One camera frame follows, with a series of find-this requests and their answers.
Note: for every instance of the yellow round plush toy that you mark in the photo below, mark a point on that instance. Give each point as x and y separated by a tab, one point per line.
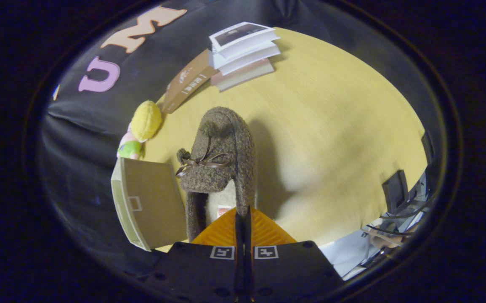
146	120

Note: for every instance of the pink and green plush toy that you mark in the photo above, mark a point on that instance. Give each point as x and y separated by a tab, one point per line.
130	147

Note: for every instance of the beige fabric storage box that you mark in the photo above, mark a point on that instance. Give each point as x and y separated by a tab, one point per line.
150	202

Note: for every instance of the pale pink book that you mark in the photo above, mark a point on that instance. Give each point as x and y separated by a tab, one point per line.
245	75

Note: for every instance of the black backdrop cloth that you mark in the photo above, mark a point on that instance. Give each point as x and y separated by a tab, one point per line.
78	139

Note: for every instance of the dark rectangular panel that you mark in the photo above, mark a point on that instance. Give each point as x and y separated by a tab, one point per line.
395	191

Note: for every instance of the plain white book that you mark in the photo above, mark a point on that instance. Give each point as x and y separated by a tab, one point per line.
251	57

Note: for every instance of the white book with dark photo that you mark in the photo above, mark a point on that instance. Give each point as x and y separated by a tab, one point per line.
242	35

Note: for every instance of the brown fuzzy slipper shoe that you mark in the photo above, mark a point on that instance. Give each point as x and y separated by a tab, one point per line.
226	134

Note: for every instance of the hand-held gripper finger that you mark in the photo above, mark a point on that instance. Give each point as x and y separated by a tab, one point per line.
239	252
248	252

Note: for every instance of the brown book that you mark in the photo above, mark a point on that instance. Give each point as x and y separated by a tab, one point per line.
188	82

